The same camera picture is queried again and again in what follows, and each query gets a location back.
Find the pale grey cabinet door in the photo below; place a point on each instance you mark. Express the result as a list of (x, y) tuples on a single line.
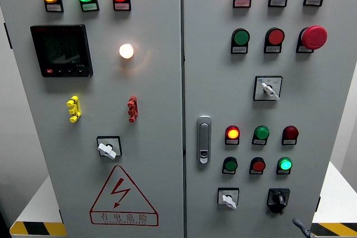
[(156, 96)]

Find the small red indicator lamp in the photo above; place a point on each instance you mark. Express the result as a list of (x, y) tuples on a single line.
[(232, 133), (290, 133)]

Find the pale grey door with lock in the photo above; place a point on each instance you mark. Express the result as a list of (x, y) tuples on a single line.
[(223, 96)]

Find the small label plate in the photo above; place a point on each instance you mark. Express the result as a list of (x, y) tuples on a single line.
[(313, 1), (258, 142), (240, 50), (278, 2), (303, 49), (283, 172), (243, 3), (255, 172), (228, 171), (273, 49), (289, 142), (89, 6), (232, 142), (53, 7), (122, 6)]

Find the silver door lock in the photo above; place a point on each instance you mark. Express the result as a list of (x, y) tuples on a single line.
[(204, 140)]

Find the small green push button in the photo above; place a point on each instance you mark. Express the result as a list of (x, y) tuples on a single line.
[(231, 165)]

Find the red warning triangle sign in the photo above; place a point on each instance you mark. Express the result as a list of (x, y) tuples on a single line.
[(120, 190)]

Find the black yellow striped tape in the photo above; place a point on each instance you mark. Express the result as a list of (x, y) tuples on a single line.
[(36, 229), (336, 229)]

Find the white indicator lamp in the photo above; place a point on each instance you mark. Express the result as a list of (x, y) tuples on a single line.
[(126, 51)]

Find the large green push button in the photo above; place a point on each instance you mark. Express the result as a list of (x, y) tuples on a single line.
[(241, 36)]

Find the small green indicator lamp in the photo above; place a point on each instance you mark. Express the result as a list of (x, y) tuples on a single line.
[(262, 132), (285, 164)]

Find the small red push button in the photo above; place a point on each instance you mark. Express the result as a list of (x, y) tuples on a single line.
[(258, 165)]

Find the black knob turn switch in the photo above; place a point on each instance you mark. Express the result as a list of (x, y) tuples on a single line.
[(279, 198)]

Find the large red stop button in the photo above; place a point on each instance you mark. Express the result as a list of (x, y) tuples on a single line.
[(314, 37)]

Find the black digital display meter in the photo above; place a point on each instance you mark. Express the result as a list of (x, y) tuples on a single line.
[(62, 51)]

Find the large red push button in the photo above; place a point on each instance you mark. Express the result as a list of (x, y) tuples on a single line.
[(275, 36)]

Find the black door hinge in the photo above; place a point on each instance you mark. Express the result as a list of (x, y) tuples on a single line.
[(318, 204), (8, 36), (61, 216)]

